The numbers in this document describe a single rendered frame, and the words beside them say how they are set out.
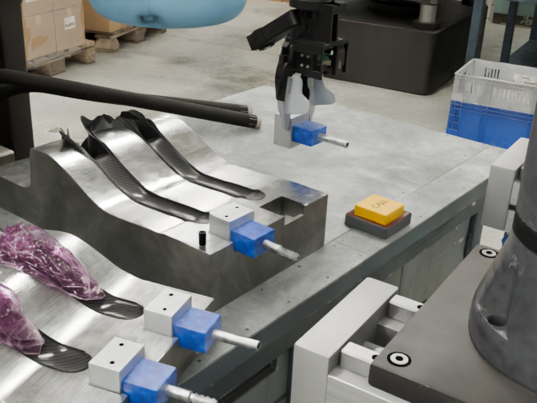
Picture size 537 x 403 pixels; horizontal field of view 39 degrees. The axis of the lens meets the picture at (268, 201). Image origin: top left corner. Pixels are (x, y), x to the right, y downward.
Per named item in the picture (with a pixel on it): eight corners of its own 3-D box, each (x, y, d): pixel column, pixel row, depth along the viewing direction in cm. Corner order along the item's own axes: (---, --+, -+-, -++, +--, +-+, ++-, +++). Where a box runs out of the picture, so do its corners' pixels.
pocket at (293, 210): (304, 227, 111) (306, 205, 110) (282, 240, 108) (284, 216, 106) (280, 218, 114) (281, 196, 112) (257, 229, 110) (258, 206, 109)
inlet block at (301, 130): (354, 156, 124) (357, 125, 122) (336, 164, 121) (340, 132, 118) (291, 136, 132) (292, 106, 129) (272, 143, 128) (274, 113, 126)
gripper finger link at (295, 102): (299, 137, 120) (311, 79, 117) (269, 129, 123) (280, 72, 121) (310, 137, 122) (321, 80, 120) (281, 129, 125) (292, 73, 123)
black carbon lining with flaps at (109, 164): (271, 206, 114) (274, 147, 110) (196, 242, 102) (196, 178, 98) (117, 147, 133) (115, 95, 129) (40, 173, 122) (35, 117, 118)
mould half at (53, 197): (324, 246, 118) (330, 165, 112) (209, 315, 99) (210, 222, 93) (111, 161, 146) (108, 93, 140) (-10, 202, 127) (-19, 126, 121)
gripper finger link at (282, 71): (277, 101, 120) (288, 45, 118) (270, 99, 121) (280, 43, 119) (295, 101, 123) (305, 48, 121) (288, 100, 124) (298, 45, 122)
